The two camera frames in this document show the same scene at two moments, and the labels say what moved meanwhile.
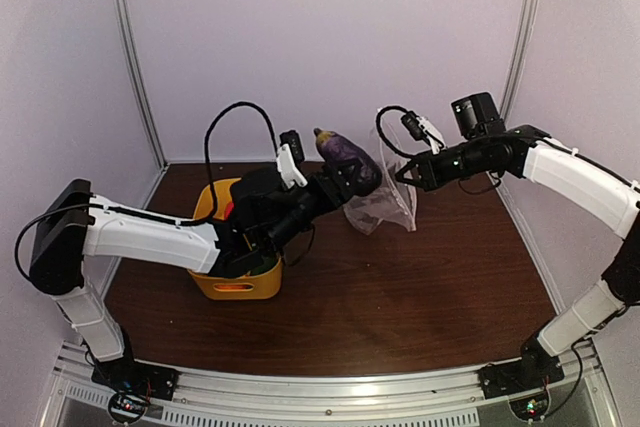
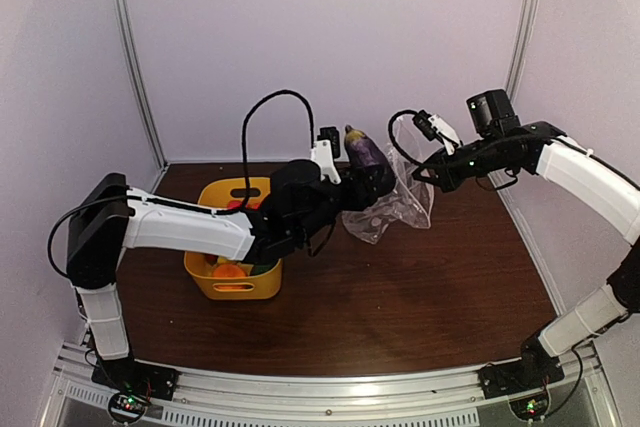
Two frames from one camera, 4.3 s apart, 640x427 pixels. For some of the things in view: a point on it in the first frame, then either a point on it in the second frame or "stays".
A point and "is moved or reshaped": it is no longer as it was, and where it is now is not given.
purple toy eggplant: [354, 172] is moved or reshaped
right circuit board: [532, 407] stays
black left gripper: [336, 184] to [362, 193]
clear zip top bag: [392, 200] is moved or reshaped
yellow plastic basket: [264, 285] stays
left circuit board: [126, 407] stays
